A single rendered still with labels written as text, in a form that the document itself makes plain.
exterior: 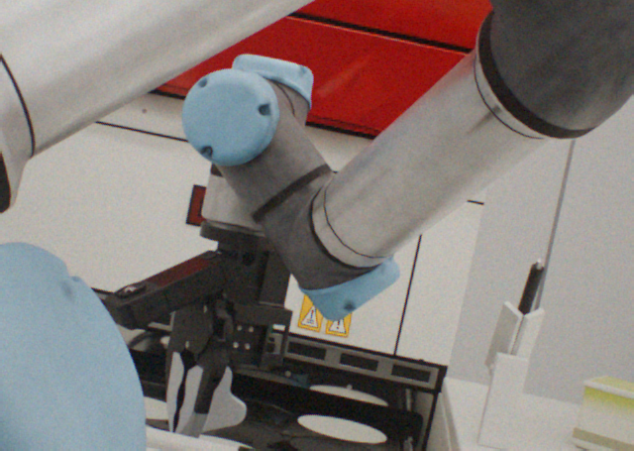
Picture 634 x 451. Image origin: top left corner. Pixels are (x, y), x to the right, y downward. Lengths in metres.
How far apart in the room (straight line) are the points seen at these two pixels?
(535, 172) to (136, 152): 1.61
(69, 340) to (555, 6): 0.32
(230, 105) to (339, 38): 0.48
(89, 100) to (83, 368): 0.13
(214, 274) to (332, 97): 0.40
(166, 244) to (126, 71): 0.95
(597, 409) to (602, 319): 1.79
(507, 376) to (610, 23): 0.54
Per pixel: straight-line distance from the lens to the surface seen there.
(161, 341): 1.53
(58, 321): 0.53
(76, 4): 0.58
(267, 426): 1.37
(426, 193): 0.87
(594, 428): 1.27
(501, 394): 1.18
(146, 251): 1.54
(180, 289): 1.11
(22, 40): 0.57
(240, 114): 1.00
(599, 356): 3.06
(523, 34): 0.72
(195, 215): 1.52
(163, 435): 1.00
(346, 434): 1.41
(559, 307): 3.04
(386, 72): 1.46
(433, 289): 1.51
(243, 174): 1.02
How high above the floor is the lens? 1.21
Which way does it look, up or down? 3 degrees down
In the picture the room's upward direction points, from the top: 12 degrees clockwise
